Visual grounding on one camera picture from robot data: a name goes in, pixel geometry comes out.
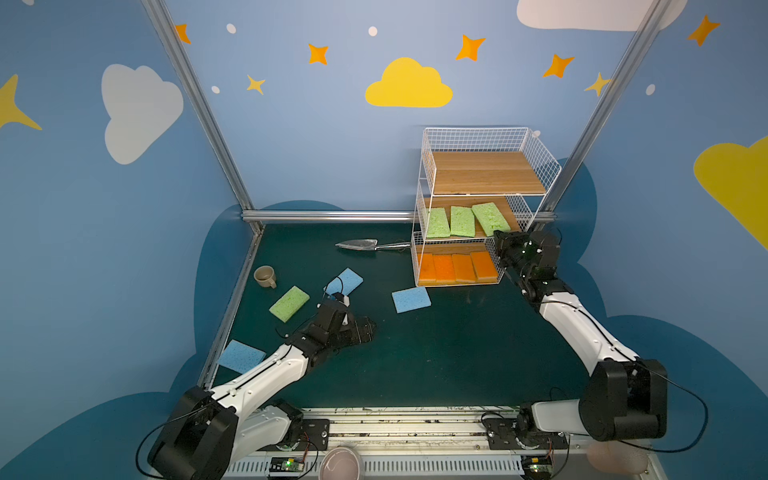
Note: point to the white wire wooden shelf rack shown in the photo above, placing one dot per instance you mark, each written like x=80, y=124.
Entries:
x=475, y=185

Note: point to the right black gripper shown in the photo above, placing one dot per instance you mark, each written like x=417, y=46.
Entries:
x=511, y=251

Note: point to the silver metal scoop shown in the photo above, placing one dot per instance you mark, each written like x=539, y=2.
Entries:
x=372, y=245

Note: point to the right green circuit board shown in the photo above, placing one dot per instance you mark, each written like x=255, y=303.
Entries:
x=536, y=468

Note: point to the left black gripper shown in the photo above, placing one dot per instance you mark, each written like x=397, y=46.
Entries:
x=358, y=328

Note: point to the beige ceramic mug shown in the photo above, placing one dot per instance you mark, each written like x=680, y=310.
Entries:
x=265, y=276

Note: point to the green circuit board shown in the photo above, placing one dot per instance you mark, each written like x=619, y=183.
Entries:
x=289, y=467
x=536, y=468

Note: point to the green sponge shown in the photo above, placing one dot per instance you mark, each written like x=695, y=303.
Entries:
x=438, y=225
x=490, y=218
x=289, y=304
x=462, y=222

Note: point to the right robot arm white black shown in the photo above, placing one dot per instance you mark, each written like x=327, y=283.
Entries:
x=626, y=396

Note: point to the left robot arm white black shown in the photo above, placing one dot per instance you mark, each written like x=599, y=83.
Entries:
x=209, y=429

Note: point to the pink bowl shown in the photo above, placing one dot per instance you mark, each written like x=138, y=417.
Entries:
x=341, y=463

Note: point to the left green circuit board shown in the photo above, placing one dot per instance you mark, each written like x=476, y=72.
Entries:
x=289, y=467

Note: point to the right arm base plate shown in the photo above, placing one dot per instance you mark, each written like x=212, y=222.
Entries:
x=505, y=434

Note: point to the blue sponge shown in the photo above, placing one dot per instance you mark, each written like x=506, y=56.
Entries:
x=240, y=357
x=411, y=299
x=344, y=283

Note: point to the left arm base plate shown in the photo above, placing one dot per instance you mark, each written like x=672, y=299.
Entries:
x=312, y=433

